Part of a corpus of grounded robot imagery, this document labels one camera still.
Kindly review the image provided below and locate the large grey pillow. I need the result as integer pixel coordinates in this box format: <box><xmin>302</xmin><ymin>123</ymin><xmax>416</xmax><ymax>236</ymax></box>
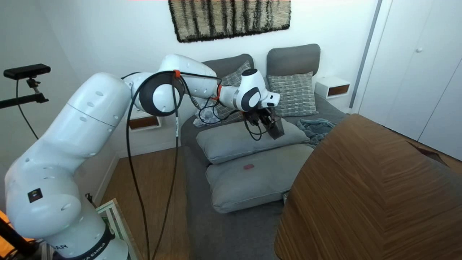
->
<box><xmin>196</xmin><ymin>118</ymin><xmax>310</xmax><ymax>165</ymax></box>
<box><xmin>205</xmin><ymin>144</ymin><xmax>315</xmax><ymax>214</ymax></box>

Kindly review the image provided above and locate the grey checked cushion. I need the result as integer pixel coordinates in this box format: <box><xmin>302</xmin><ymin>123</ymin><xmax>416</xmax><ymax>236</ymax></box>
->
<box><xmin>268</xmin><ymin>71</ymin><xmax>318</xmax><ymax>117</ymax></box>
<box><xmin>193</xmin><ymin>60</ymin><xmax>252</xmax><ymax>127</ymax></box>

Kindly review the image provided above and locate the teal blanket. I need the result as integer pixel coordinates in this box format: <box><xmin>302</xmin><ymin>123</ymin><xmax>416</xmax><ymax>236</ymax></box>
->
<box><xmin>296</xmin><ymin>118</ymin><xmax>337</xmax><ymax>147</ymax></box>

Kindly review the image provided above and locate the grey headboard cushion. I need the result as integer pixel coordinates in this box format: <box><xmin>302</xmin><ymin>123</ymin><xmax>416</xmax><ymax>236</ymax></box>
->
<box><xmin>201</xmin><ymin>54</ymin><xmax>254</xmax><ymax>79</ymax></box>
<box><xmin>266</xmin><ymin>44</ymin><xmax>321</xmax><ymax>77</ymax></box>

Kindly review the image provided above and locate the grey bed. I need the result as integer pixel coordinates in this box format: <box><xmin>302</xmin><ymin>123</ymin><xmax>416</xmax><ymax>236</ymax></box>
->
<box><xmin>180</xmin><ymin>93</ymin><xmax>351</xmax><ymax>260</ymax></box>

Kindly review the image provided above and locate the white wardrobe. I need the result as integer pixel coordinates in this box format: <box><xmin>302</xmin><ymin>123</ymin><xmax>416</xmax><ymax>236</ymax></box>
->
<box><xmin>357</xmin><ymin>0</ymin><xmax>462</xmax><ymax>161</ymax></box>

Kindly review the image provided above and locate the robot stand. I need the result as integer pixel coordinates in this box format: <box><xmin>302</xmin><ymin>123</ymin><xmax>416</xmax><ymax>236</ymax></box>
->
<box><xmin>95</xmin><ymin>198</ymin><xmax>143</xmax><ymax>260</ymax></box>

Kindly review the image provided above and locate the white wall nightstand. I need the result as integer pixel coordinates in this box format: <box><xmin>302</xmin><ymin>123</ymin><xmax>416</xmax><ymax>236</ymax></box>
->
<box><xmin>314</xmin><ymin>76</ymin><xmax>351</xmax><ymax>99</ymax></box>
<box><xmin>128</xmin><ymin>108</ymin><xmax>162</xmax><ymax>131</ymax></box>

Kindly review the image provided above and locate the woven wall hanging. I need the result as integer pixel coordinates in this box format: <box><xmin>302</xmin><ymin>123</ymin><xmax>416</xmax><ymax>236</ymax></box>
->
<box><xmin>168</xmin><ymin>0</ymin><xmax>292</xmax><ymax>43</ymax></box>

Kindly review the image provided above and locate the black cable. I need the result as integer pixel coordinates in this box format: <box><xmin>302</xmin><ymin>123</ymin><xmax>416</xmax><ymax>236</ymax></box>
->
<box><xmin>16</xmin><ymin>80</ymin><xmax>39</xmax><ymax>140</ymax></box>

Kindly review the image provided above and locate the camera on mount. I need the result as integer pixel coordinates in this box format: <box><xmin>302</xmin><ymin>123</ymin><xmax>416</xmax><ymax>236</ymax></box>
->
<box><xmin>0</xmin><ymin>64</ymin><xmax>51</xmax><ymax>109</ymax></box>

